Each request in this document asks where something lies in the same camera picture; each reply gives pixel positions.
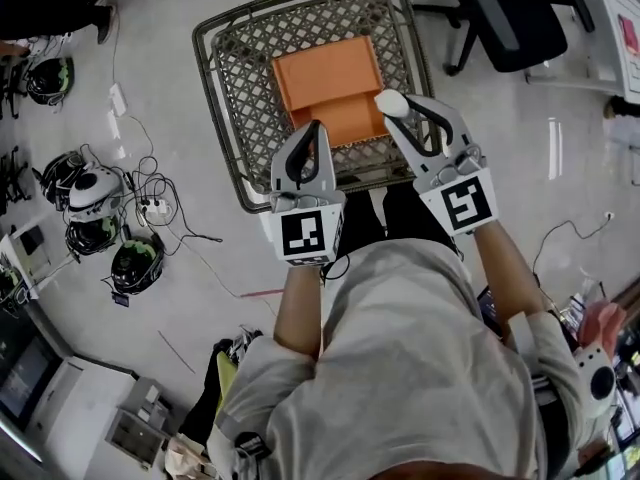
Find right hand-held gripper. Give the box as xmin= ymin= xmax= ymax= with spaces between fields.
xmin=383 ymin=94 xmax=502 ymax=237

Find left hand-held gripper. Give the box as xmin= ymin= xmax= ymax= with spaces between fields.
xmin=259 ymin=120 xmax=348 ymax=269

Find small white item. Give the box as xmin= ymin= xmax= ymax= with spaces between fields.
xmin=374 ymin=89 xmax=413 ymax=118

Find orange box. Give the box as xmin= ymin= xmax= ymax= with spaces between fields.
xmin=271 ymin=35 xmax=391 ymax=150

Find person's left forearm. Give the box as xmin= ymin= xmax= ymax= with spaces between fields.
xmin=273 ymin=261 xmax=327 ymax=362

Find person's black trousers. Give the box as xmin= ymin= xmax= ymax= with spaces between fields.
xmin=333 ymin=184 xmax=462 ymax=269

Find black office chair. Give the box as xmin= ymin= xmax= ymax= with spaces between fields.
xmin=412 ymin=0 xmax=597 ymax=77

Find black and green helmet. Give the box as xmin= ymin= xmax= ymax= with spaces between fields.
xmin=109 ymin=236 xmax=166 ymax=296
xmin=64 ymin=214 xmax=122 ymax=261
xmin=26 ymin=56 xmax=77 ymax=107

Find long white power strip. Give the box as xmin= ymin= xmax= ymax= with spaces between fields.
xmin=108 ymin=82 xmax=130 ymax=117

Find white table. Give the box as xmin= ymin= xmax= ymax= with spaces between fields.
xmin=523 ymin=0 xmax=640 ymax=100

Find white helmet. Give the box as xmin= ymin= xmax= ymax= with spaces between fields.
xmin=66 ymin=164 xmax=127 ymax=221

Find red book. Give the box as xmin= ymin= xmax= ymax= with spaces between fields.
xmin=617 ymin=14 xmax=640 ymax=60

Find person's grey shirt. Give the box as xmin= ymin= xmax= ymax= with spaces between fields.
xmin=206 ymin=237 xmax=592 ymax=480

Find yellow-green garment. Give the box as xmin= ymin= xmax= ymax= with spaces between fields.
xmin=213 ymin=351 xmax=242 ymax=422

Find pink cloth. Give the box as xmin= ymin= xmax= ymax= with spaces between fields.
xmin=578 ymin=300 xmax=628 ymax=350

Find white headset with black lens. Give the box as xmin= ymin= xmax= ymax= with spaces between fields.
xmin=571 ymin=344 xmax=617 ymax=420

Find dark monitor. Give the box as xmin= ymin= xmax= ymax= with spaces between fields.
xmin=0 ymin=311 xmax=67 ymax=432

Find tangle of black cables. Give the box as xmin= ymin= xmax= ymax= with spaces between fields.
xmin=119 ymin=155 xmax=224 ymax=257

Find black cable with white plug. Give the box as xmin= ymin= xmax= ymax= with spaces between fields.
xmin=531 ymin=211 xmax=615 ymax=277

